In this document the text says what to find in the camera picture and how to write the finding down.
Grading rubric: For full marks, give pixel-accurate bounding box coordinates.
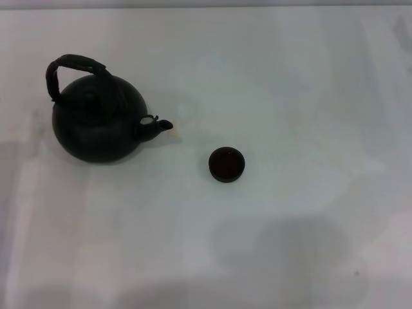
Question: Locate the small dark brown teacup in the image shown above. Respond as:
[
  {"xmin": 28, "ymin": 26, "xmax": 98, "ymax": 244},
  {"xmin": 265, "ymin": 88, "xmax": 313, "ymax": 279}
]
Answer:
[{"xmin": 208, "ymin": 145, "xmax": 246, "ymax": 184}]

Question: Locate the black round teapot with handle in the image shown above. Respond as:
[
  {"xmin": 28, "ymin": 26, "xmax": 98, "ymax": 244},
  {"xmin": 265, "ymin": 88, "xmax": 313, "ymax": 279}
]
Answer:
[{"xmin": 45, "ymin": 53, "xmax": 174, "ymax": 164}]

